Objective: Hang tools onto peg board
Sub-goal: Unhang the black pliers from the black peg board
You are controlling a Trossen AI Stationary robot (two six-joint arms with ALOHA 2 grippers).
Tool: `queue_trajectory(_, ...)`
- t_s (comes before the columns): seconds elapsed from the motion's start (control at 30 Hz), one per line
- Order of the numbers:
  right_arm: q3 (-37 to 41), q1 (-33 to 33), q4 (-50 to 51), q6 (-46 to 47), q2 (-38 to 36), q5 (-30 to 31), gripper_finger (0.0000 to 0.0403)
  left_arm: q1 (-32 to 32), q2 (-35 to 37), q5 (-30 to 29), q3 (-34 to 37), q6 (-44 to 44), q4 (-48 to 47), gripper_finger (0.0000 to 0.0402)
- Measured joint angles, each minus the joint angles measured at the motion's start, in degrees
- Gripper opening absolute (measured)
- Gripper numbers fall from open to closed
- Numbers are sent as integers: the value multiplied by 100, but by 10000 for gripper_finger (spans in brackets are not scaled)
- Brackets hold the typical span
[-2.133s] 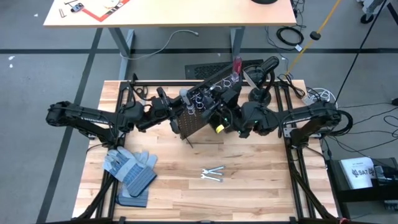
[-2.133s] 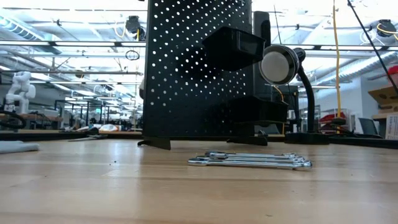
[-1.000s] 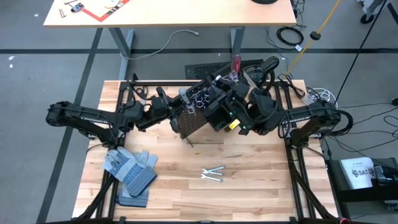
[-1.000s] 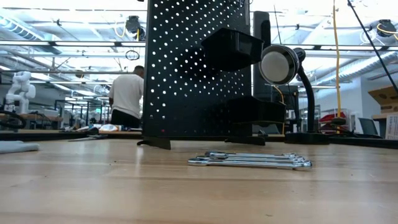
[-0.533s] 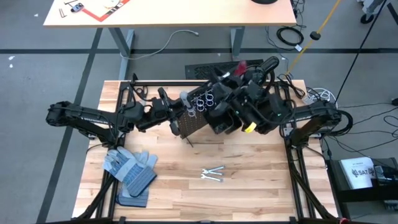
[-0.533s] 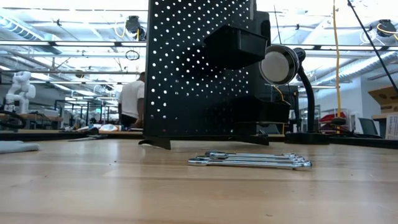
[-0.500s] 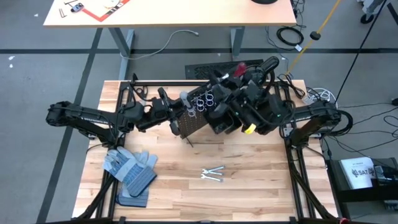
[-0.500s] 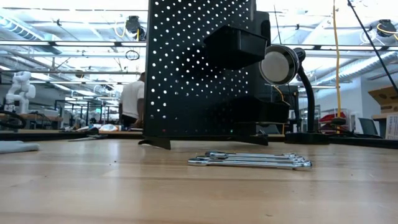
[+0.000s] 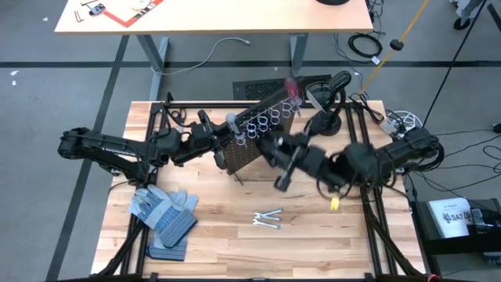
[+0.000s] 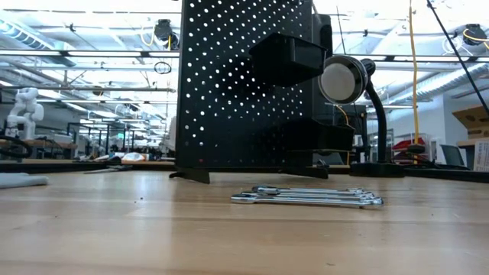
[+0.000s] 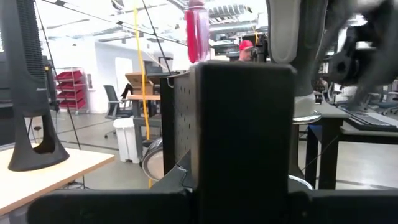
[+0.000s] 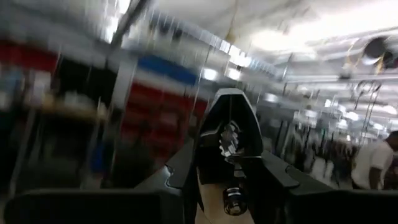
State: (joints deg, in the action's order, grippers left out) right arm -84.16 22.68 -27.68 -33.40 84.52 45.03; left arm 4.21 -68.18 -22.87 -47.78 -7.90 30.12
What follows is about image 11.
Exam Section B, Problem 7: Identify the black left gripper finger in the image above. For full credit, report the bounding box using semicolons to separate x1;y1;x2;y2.
150;151;196;192

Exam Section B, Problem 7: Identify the black metal peg board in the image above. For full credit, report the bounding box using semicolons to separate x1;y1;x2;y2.
160;61;297;224

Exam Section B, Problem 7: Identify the white trash bin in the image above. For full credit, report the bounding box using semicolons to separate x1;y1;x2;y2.
113;117;141;164

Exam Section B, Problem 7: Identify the black keyboard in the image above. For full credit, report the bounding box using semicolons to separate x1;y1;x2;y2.
341;107;398;132

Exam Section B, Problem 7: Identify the black desk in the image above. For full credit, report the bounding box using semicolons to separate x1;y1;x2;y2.
306;102;398;190

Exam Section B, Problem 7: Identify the brown cardboard box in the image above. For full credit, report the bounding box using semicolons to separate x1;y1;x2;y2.
124;72;162;96

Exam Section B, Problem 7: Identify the office chair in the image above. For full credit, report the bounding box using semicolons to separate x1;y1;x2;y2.
103;84;134;139

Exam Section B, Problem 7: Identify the person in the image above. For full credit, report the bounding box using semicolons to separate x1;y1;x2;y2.
237;39;255;62

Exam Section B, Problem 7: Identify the light wood table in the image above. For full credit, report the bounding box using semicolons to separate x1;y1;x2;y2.
0;146;116;216

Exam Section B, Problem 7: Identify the thin black pole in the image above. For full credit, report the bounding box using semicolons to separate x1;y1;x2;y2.
141;0;172;75
33;0;82;151

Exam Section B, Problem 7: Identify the red translucent hanging object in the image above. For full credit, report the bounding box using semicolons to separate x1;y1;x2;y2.
185;0;210;65

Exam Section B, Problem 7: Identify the red bin rack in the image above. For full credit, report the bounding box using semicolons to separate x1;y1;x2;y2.
55;67;88;114

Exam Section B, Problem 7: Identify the black mesh tower stand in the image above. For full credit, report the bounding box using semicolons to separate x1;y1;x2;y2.
0;0;71;172

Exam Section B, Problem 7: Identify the yellow strap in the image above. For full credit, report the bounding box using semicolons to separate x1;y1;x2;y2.
132;0;152;189

